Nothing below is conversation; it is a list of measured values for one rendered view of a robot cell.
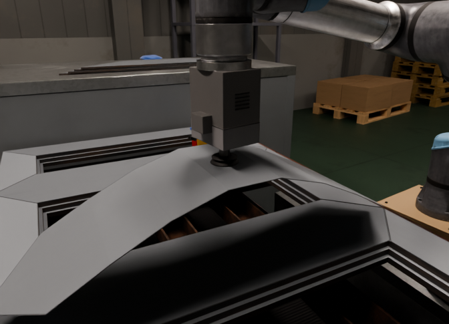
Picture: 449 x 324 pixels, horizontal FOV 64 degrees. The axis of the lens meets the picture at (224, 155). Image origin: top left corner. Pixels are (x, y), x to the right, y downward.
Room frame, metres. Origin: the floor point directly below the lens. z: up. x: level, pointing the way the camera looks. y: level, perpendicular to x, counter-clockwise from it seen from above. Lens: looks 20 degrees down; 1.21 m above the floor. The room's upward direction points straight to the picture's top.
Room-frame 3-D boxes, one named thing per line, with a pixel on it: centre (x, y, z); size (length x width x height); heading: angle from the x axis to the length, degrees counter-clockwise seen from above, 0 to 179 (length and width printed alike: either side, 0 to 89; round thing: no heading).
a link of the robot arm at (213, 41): (0.50, 0.00, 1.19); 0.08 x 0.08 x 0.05
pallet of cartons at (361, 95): (5.21, -2.04, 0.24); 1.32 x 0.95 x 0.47; 122
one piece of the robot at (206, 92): (0.50, 0.01, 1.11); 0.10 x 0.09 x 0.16; 125
